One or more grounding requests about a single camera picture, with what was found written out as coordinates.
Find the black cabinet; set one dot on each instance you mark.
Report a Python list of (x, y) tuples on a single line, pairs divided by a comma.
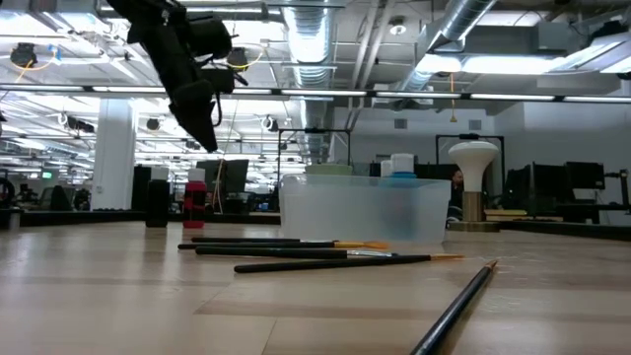
[(139, 190)]

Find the black computer monitor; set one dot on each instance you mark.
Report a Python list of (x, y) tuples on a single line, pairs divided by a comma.
[(237, 175), (217, 175), (584, 175), (542, 187)]

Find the person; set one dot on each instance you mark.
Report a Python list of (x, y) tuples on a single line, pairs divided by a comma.
[(457, 180)]

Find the black rail with light strips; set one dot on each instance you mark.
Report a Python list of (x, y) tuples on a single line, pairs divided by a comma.
[(320, 92)]

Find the small white-capped paint bottle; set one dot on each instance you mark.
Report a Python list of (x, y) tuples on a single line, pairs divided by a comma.
[(385, 167)]

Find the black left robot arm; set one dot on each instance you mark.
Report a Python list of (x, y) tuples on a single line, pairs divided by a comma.
[(133, 7)]

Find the small red paint bottle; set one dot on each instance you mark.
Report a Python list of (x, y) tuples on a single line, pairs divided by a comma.
[(194, 207)]

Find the round ceiling sensor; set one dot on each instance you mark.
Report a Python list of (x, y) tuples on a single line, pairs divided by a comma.
[(398, 27)]

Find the clear plastic bin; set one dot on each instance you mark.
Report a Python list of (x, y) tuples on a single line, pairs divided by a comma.
[(345, 212)]

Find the short black paintbrush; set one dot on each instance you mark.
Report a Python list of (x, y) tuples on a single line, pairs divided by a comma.
[(246, 240)]

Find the black paintbrush orange fan bristles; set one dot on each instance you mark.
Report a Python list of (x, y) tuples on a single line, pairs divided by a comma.
[(271, 244)]

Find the small black paint bottle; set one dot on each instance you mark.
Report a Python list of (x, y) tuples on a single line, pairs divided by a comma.
[(157, 202)]

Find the black ceiling-mounted device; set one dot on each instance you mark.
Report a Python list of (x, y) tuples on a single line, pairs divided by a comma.
[(239, 59), (23, 54)]

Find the black office chair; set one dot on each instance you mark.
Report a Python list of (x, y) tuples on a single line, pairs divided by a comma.
[(59, 199)]

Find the black paintbrush silver ferrule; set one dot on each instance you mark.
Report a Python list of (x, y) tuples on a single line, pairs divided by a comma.
[(271, 252)]

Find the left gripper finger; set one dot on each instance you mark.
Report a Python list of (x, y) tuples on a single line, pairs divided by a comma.
[(194, 111)]

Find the white mushroom lamp brass base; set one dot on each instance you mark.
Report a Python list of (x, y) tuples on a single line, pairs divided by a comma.
[(473, 158)]

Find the silver round air duct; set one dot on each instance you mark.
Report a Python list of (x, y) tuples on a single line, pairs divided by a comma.
[(309, 44), (463, 17)]

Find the white column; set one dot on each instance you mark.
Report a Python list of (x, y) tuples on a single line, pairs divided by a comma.
[(113, 158)]

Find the small teal paint bottle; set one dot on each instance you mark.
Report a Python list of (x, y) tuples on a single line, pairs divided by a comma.
[(402, 163)]

